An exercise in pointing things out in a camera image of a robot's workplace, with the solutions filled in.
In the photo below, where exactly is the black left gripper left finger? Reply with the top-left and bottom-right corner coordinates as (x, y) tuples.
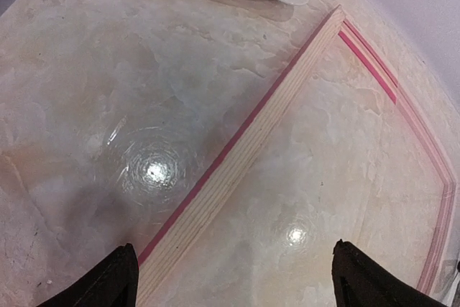
(40, 243), (139, 307)

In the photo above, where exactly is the landscape photo print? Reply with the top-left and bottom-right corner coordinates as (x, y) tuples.
(433, 259), (459, 306)

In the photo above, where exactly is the pink wooden picture frame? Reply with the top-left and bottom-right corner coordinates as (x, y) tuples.
(136, 6), (458, 306)

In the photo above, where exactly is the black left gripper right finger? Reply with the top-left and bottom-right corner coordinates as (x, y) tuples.
(331, 240), (443, 306)

